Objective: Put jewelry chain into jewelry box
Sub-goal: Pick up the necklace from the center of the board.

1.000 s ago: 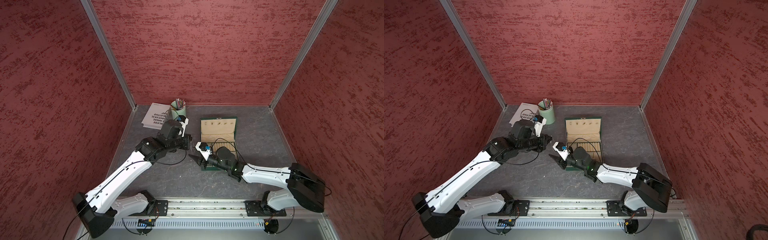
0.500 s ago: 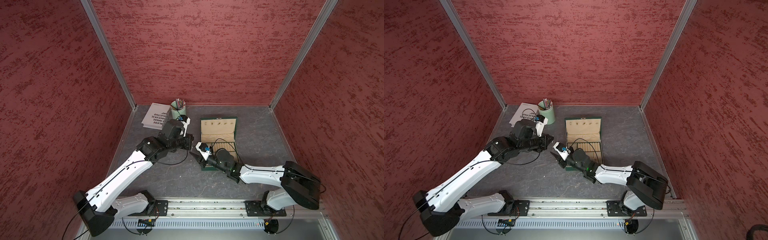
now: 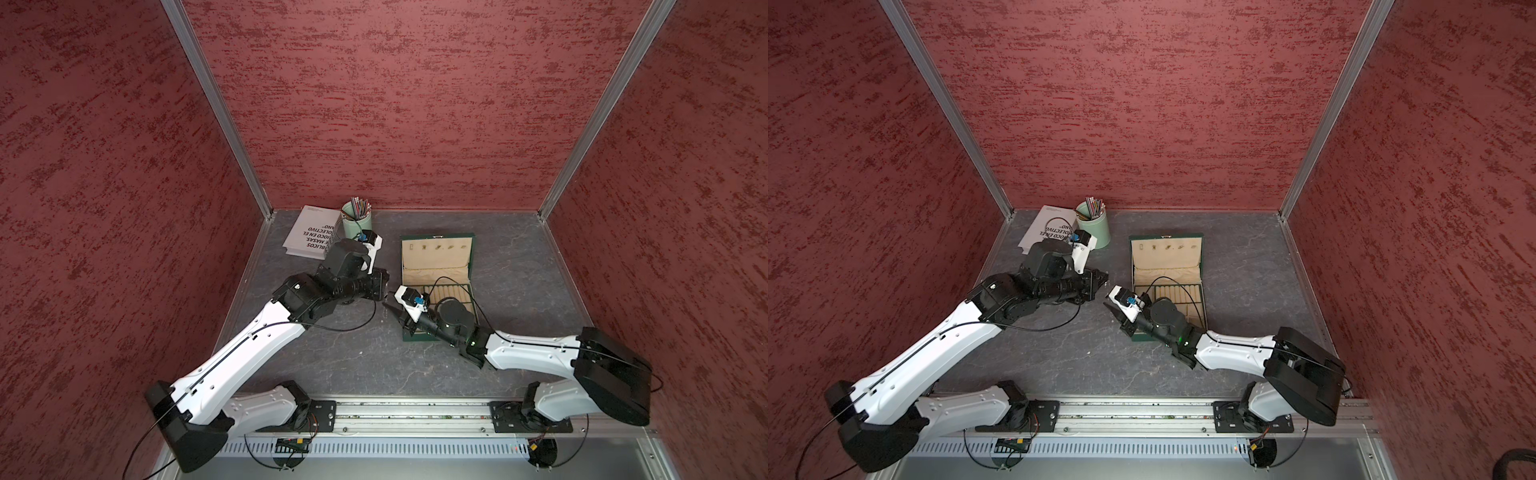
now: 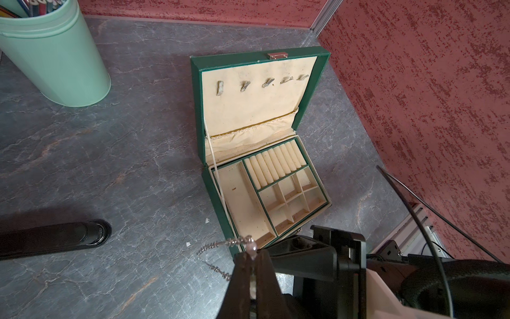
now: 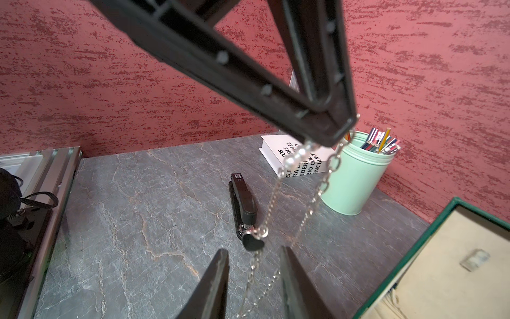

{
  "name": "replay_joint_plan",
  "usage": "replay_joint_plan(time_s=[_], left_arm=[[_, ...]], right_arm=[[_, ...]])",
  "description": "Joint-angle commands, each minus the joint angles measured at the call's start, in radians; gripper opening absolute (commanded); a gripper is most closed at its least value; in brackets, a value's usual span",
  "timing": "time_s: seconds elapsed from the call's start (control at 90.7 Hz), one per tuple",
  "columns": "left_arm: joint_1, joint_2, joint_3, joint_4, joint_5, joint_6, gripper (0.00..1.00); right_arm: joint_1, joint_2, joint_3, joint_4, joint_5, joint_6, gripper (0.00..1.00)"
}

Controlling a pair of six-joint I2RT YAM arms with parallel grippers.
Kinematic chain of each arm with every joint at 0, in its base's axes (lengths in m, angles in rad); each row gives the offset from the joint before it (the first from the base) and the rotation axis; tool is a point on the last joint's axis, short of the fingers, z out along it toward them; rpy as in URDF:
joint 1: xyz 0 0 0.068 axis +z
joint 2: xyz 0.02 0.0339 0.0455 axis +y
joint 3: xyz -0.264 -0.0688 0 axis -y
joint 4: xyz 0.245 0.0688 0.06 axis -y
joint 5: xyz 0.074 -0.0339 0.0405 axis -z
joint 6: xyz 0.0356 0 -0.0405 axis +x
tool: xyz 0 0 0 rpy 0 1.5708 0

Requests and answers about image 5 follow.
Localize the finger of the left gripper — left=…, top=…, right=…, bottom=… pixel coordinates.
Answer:
left=94, top=1, right=357, bottom=147
left=268, top=1, right=357, bottom=120

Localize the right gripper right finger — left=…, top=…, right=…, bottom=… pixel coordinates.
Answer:
left=280, top=247, right=335, bottom=319

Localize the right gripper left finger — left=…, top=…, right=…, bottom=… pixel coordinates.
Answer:
left=177, top=249, right=229, bottom=319

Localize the silver jewelry chain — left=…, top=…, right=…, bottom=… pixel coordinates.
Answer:
left=237, top=115, right=359, bottom=318

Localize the green jewelry box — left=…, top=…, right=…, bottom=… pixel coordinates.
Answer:
left=354, top=198, right=509, bottom=318

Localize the black stapler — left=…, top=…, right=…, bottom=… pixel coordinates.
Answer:
left=228, top=173, right=265, bottom=252

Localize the white book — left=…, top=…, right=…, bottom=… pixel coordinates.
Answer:
left=258, top=133, right=339, bottom=179

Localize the mint green pencil cup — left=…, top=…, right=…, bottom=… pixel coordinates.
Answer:
left=321, top=132, right=394, bottom=216

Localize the coloured pencils bundle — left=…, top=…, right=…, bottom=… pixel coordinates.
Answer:
left=361, top=127, right=401, bottom=156

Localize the left aluminium corner post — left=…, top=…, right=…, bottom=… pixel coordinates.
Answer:
left=289, top=71, right=300, bottom=93

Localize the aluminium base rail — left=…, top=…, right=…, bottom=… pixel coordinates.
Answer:
left=1, top=146, right=82, bottom=318

